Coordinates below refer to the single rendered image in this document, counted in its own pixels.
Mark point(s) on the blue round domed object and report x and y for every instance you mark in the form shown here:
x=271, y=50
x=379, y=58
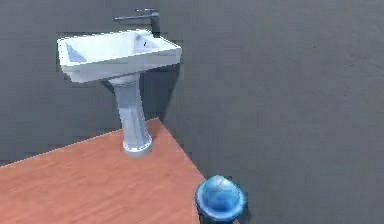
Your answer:
x=219, y=198

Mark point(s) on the dark grey sink faucet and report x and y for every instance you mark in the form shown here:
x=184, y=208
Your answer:
x=154, y=20

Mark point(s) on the white pedestal sink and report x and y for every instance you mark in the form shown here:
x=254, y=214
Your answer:
x=113, y=56

